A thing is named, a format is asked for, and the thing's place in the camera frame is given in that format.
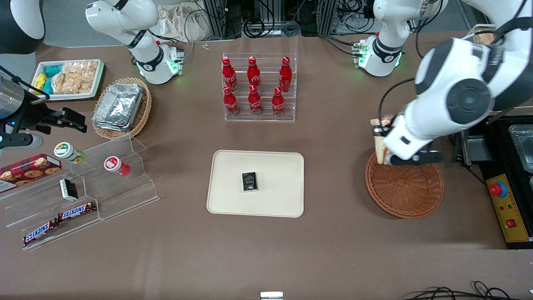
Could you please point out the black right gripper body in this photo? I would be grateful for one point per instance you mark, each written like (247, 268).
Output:
(34, 115)

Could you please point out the triangular sandwich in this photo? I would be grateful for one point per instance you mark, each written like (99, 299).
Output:
(379, 150)

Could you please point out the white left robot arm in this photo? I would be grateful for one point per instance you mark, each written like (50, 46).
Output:
(466, 83)

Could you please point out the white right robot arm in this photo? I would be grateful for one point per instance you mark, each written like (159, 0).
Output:
(145, 50)

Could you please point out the brown round wicker basket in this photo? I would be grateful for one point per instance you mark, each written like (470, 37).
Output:
(404, 191)

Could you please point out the white rectangular snack tray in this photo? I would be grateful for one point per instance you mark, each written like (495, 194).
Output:
(98, 81)

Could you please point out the light wicker oval basket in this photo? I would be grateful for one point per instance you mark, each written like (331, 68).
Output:
(143, 112)

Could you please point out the cream plastic serving tray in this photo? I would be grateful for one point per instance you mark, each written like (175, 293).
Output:
(275, 200)

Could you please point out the green sunflower yogurt cup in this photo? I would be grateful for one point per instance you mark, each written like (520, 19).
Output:
(64, 151)

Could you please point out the teal snack packet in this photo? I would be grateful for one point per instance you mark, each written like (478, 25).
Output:
(53, 70)
(48, 86)

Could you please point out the aluminium foil container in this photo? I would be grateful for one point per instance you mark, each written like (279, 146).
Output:
(110, 126)
(118, 104)

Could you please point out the rice cracker packet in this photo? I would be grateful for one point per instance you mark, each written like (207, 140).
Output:
(87, 75)
(64, 79)

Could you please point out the yellow snack packet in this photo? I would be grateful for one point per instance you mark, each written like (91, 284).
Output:
(40, 79)

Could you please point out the red plaid cookie box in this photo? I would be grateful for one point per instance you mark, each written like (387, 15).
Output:
(29, 168)

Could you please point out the red strawberry yogurt cup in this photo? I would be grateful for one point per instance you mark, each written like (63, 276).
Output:
(113, 164)

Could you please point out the small black and white box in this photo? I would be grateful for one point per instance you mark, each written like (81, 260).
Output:
(68, 189)

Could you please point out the black countertop appliance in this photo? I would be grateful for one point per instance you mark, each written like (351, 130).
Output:
(483, 150)

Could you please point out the clear acrylic stepped shelf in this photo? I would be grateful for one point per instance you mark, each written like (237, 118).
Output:
(125, 191)

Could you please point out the Snickers chocolate bar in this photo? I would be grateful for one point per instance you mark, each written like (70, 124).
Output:
(39, 232)
(77, 211)

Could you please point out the red emergency stop button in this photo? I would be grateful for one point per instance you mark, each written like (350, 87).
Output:
(497, 189)

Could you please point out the red Coca-Cola bottle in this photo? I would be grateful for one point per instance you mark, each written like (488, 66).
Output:
(253, 73)
(255, 101)
(278, 103)
(230, 102)
(285, 75)
(229, 74)

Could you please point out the clear acrylic bottle rack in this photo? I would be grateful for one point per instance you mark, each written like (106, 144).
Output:
(266, 118)

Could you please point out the yellow control panel box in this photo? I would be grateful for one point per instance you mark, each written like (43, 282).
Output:
(510, 212)

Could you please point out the metal pan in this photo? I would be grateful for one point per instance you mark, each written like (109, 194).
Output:
(522, 146)

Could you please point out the black box with gold print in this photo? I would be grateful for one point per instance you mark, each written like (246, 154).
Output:
(250, 182)

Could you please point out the beige canvas bag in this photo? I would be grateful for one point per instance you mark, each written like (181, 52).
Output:
(183, 23)

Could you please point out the small white device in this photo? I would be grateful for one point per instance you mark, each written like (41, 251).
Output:
(271, 296)

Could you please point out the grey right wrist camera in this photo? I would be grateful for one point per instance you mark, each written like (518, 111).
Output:
(21, 141)

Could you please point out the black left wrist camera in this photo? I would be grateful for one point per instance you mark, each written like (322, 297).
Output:
(431, 157)

